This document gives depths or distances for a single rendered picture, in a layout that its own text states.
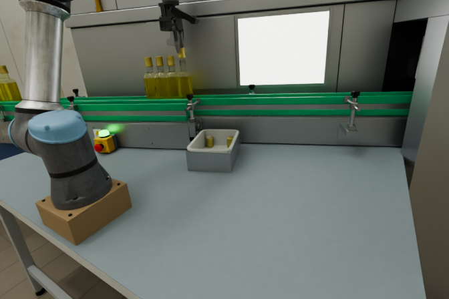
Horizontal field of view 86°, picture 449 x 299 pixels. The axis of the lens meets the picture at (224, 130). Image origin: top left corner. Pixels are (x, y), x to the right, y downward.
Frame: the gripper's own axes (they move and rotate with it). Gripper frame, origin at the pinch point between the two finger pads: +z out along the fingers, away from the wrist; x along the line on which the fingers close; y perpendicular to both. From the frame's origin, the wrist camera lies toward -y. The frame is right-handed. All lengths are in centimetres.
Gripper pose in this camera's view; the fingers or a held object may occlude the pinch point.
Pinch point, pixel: (180, 49)
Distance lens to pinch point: 119.2
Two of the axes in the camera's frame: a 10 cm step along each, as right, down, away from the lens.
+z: 0.6, 9.4, 3.4
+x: -1.9, 3.5, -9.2
